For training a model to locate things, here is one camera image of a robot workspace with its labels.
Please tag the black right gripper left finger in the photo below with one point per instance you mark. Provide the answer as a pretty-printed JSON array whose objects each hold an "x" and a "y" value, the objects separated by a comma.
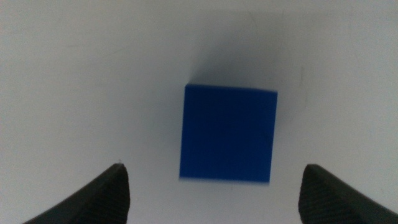
[{"x": 102, "y": 199}]

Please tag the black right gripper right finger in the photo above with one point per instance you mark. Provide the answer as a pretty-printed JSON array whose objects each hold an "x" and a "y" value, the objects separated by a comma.
[{"x": 326, "y": 202}]

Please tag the blue cube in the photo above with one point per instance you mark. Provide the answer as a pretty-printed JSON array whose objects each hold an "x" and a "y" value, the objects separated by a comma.
[{"x": 228, "y": 133}]

